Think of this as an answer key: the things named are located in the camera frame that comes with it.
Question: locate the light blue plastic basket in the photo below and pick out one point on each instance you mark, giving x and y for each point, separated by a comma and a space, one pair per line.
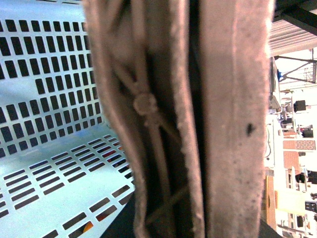
63, 172

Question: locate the brown basket handle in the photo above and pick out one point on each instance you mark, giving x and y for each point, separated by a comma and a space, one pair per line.
184, 84

